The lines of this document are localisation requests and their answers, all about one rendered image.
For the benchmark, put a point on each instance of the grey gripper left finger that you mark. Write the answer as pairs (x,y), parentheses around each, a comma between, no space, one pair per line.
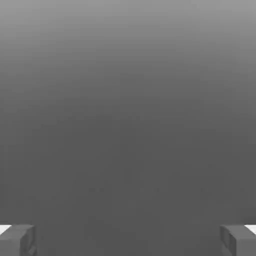
(16,240)

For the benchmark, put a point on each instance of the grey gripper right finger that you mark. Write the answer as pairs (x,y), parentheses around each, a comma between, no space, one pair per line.
(240,240)

